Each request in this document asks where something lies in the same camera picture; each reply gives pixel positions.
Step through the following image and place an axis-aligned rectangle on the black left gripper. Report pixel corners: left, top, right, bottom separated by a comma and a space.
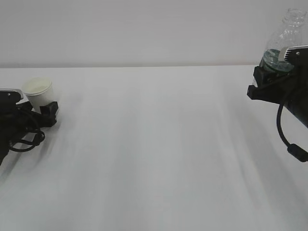
0, 101, 59, 154

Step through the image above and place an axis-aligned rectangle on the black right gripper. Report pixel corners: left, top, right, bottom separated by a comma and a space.
247, 50, 308, 127

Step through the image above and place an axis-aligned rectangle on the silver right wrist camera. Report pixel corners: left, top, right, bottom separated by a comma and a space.
278, 45, 308, 65

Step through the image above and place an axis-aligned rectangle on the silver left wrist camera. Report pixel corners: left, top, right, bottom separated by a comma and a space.
0, 89, 24, 101

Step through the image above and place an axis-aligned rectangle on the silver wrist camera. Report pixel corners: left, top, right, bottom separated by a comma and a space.
278, 45, 308, 65
0, 89, 24, 101

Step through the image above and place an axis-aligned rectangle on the clear green-label water bottle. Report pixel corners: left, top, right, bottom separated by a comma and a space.
258, 8, 307, 72

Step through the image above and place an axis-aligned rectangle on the white paper cup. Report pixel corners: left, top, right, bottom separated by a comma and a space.
26, 86, 55, 114
21, 77, 52, 95

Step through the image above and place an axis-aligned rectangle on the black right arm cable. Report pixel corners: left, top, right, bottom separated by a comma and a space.
276, 84, 308, 163

